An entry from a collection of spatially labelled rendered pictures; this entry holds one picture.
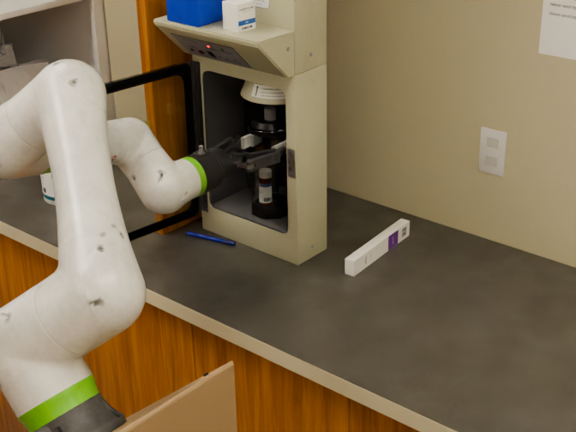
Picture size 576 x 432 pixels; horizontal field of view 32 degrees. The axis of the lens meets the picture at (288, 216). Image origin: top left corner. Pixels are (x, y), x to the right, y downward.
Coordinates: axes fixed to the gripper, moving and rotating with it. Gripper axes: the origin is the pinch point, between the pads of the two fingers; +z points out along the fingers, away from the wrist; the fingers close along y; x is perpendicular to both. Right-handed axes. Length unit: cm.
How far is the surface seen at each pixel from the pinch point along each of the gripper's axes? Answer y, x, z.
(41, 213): 58, 26, -27
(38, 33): 138, 4, 36
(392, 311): -43, 26, -10
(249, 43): -11.3, -30.4, -18.4
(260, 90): -1.4, -14.5, -4.3
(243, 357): -21, 35, -33
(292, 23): -13.5, -32.5, -6.9
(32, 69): 117, 8, 17
